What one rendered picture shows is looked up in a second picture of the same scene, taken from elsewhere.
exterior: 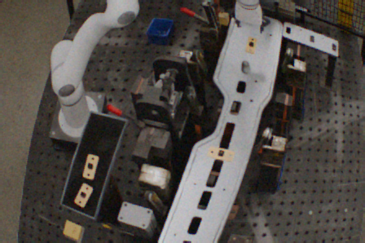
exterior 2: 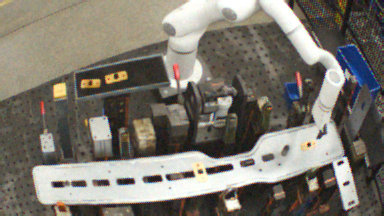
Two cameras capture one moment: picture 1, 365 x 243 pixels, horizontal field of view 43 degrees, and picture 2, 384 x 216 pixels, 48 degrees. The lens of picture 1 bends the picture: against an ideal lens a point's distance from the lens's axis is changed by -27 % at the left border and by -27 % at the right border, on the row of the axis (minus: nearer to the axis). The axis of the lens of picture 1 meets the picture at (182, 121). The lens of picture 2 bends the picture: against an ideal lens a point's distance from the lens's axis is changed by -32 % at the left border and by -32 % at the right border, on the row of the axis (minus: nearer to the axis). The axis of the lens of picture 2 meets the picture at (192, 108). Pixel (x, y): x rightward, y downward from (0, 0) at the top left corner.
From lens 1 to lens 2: 81 cm
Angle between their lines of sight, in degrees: 25
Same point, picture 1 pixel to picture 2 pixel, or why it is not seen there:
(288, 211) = not seen: outside the picture
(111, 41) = (267, 66)
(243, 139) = (222, 181)
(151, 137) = (176, 113)
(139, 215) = (101, 131)
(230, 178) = (182, 187)
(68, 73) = (178, 18)
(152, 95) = (204, 89)
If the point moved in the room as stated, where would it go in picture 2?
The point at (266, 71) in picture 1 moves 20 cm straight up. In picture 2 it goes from (293, 166) to (307, 137)
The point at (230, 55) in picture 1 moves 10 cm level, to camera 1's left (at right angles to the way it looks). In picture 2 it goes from (290, 136) to (276, 120)
